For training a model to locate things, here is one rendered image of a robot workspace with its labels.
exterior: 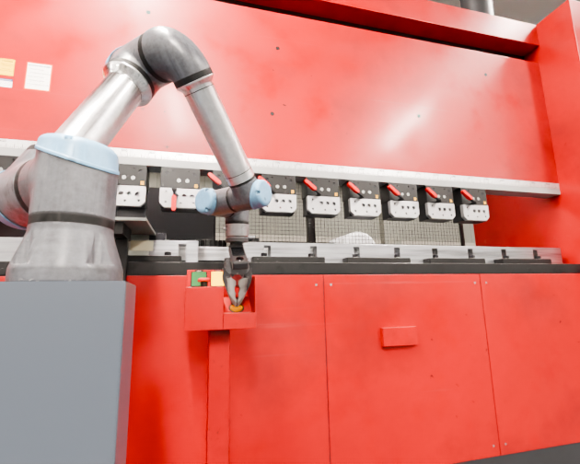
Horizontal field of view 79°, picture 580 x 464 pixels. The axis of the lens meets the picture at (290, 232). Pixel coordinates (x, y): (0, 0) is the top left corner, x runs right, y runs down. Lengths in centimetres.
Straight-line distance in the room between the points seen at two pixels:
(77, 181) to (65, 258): 12
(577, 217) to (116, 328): 220
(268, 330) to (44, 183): 91
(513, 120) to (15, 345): 228
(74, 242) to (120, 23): 135
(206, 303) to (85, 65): 110
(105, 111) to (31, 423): 57
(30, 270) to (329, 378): 107
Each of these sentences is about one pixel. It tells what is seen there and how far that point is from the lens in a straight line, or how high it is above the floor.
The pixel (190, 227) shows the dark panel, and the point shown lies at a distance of 197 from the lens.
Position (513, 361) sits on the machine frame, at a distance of 187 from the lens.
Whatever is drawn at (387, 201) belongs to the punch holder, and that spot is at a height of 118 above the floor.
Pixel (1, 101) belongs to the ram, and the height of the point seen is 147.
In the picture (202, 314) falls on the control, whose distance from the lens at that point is 103.
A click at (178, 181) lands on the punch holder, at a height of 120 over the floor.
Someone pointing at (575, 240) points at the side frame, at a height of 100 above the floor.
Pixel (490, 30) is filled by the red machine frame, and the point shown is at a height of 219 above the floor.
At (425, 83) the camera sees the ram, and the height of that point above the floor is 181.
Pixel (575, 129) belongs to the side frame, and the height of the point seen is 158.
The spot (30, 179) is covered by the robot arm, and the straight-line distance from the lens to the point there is 66.
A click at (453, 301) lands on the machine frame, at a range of 166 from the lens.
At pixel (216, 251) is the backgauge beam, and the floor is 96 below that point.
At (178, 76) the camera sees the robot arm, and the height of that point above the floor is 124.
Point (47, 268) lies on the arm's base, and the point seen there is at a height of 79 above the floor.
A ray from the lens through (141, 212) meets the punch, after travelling 147.
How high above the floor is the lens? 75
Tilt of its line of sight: 10 degrees up
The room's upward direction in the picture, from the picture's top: 1 degrees counter-clockwise
